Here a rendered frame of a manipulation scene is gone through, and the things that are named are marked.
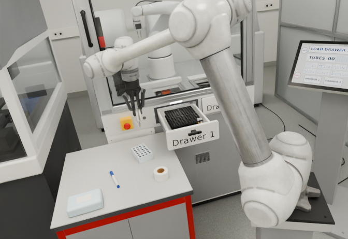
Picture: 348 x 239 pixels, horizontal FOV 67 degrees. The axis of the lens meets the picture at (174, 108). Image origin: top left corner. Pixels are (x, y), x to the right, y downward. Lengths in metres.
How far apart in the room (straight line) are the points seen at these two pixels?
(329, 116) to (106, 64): 1.42
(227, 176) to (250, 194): 1.25
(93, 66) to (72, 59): 3.75
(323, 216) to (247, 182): 0.38
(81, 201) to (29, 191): 0.51
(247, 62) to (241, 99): 0.99
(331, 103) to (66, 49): 4.06
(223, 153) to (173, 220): 0.79
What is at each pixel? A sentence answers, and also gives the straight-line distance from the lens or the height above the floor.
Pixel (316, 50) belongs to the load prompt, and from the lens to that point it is 1.89.
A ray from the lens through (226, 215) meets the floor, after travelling 2.19.
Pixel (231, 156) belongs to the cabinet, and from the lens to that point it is 2.04.
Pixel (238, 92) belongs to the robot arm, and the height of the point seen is 1.29.
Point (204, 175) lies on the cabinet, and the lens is 2.04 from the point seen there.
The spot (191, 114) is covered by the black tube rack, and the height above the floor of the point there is 0.90.
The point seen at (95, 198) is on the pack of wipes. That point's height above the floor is 0.80.
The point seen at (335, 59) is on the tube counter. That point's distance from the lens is 1.85.
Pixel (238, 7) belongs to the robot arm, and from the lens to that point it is 0.91.
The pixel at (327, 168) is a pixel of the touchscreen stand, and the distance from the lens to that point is 2.16.
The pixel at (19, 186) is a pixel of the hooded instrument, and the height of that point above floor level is 0.71.
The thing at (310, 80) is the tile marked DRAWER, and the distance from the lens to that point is 1.81.
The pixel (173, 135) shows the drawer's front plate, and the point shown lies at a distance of 1.38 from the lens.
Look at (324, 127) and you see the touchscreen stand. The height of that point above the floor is 0.66.
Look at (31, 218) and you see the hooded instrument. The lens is 1.85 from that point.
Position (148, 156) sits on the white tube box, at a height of 0.78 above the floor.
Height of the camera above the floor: 1.60
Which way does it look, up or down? 24 degrees down
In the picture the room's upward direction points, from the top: 7 degrees counter-clockwise
